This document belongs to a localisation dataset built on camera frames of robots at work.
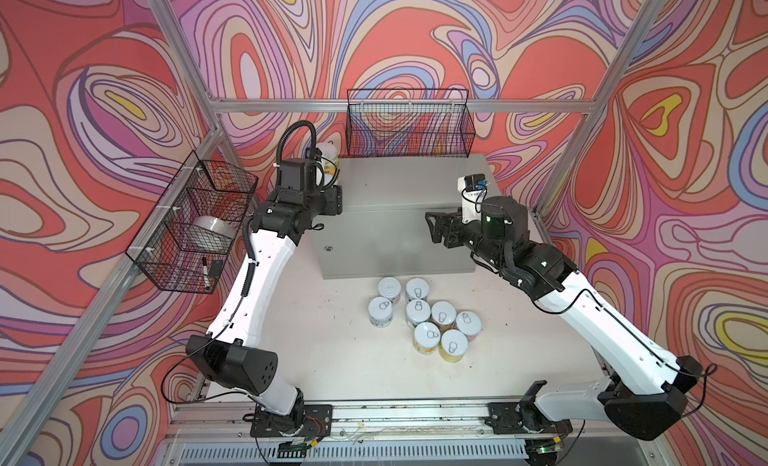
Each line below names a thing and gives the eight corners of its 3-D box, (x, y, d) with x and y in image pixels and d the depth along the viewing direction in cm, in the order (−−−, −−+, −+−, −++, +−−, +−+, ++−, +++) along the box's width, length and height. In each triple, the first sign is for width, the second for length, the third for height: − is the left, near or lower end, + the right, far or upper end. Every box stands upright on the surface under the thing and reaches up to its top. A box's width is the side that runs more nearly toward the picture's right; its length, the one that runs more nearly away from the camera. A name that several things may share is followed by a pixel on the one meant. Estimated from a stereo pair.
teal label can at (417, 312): (406, 329, 90) (407, 321, 86) (405, 307, 95) (406, 299, 91) (429, 329, 90) (431, 321, 86) (427, 307, 95) (429, 299, 91)
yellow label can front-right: (439, 362, 84) (442, 355, 80) (436, 336, 89) (439, 329, 85) (465, 362, 84) (470, 355, 80) (461, 336, 89) (465, 329, 85)
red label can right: (456, 341, 88) (460, 334, 84) (453, 319, 92) (456, 311, 88) (479, 341, 88) (483, 334, 84) (474, 319, 92) (478, 311, 88)
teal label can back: (406, 304, 95) (407, 296, 91) (405, 287, 99) (406, 278, 95) (428, 304, 95) (430, 296, 91) (426, 287, 99) (428, 278, 95)
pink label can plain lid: (375, 298, 97) (374, 289, 92) (384, 283, 101) (384, 273, 96) (394, 308, 95) (394, 299, 90) (403, 292, 99) (404, 283, 94)
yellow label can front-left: (414, 354, 86) (415, 347, 81) (412, 329, 90) (413, 322, 86) (439, 354, 86) (442, 347, 81) (436, 329, 90) (439, 322, 86)
